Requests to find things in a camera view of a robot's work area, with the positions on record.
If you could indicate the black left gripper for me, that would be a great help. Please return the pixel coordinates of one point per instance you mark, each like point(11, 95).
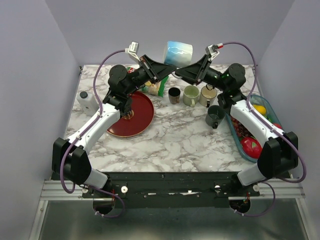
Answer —
point(159, 69)

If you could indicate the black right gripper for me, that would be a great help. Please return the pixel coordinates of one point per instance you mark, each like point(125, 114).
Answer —
point(191, 73)

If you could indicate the light green mug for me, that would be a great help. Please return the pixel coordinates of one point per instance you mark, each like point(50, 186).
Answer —
point(190, 95)

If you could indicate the light blue white mug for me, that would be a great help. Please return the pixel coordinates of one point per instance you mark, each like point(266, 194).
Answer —
point(178, 54)

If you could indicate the brown striped mug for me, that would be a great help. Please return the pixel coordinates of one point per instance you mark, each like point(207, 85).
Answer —
point(174, 95)

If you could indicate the cream mug with black rim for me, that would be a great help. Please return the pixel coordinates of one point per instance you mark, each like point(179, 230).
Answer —
point(207, 96)

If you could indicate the dark grey mug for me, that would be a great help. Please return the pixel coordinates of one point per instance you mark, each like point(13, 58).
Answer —
point(215, 115)

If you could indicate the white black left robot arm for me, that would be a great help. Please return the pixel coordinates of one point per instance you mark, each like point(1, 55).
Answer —
point(70, 156)

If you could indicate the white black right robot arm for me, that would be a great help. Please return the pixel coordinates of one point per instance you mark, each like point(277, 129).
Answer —
point(277, 155)

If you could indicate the green chips bag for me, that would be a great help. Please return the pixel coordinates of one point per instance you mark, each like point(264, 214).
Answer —
point(156, 89)

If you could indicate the red round tray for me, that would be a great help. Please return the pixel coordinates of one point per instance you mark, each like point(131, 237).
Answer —
point(140, 117)

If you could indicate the yellow toy lemon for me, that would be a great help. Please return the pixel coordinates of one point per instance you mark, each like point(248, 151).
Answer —
point(261, 109)

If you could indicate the dark toy grapes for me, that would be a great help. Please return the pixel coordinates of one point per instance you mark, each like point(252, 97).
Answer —
point(240, 129)

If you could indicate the white bottle grey cap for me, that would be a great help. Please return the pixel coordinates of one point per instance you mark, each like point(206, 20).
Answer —
point(88, 103)

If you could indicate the teal transparent fruit container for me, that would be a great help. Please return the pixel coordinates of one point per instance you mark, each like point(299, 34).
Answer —
point(258, 129)

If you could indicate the red toy dragon fruit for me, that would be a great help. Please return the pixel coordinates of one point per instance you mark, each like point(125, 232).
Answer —
point(251, 147)

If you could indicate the red toy apple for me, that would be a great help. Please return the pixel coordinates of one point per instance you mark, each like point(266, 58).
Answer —
point(277, 125)

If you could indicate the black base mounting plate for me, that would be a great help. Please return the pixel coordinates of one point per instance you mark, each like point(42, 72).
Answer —
point(169, 190)

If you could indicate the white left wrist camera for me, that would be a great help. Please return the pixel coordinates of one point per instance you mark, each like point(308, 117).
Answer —
point(132, 51)

